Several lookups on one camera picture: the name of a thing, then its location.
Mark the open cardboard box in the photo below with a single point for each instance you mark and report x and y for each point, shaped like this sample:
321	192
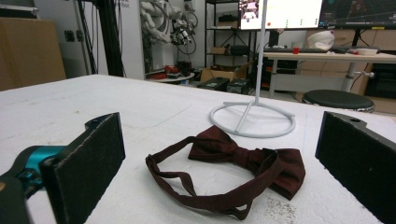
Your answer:
222	73

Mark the black equipment case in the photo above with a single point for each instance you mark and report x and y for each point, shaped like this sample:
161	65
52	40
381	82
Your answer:
214	84

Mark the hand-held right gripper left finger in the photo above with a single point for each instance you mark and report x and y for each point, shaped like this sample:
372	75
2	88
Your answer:
84	169

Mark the bright computer monitor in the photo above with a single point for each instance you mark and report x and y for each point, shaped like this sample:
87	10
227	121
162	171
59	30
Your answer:
286	14

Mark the dark computer monitor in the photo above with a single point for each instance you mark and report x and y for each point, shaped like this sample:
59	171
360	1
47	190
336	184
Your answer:
361	12

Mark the black metal shelf rack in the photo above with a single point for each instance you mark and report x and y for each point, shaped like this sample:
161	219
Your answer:
229	37

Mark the black round stool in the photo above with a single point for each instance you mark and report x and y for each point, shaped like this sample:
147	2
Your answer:
337	99

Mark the white helmet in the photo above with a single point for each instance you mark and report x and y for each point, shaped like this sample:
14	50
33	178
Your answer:
321	39

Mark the small red cup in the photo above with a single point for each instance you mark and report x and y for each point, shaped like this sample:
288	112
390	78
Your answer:
295	50

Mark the black tripod stand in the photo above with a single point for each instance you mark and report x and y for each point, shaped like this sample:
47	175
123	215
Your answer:
107	37

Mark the white metal stand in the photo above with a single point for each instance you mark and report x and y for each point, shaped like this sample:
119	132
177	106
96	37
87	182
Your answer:
259	77

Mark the white desk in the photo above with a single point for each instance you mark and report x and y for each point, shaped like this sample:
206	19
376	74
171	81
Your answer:
327	57

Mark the dark red bow tie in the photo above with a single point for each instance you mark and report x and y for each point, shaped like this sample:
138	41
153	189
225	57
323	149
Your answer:
249	161

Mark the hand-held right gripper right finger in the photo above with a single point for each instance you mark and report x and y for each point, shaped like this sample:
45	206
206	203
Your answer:
358	161

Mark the black keyboard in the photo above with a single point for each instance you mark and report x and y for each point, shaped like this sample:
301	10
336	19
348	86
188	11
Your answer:
292	49

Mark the large brown cardboard box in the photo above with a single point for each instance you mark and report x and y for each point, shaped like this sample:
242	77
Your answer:
28	51

